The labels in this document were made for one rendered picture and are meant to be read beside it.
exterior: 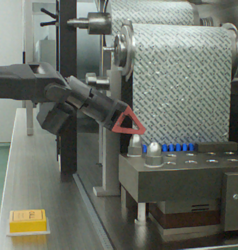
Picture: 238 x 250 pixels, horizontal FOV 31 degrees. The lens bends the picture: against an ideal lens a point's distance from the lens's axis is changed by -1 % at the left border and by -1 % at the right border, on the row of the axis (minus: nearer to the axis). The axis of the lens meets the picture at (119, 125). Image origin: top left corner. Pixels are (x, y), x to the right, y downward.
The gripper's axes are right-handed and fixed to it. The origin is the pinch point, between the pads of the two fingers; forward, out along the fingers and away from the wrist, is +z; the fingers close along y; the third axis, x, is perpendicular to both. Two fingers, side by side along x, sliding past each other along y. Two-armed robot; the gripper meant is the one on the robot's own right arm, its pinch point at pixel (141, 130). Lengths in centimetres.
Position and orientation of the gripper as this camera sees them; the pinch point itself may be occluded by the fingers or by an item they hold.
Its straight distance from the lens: 95.9
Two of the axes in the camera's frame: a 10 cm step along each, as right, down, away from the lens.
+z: 8.4, 4.8, 2.6
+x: 5.0, -8.7, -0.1
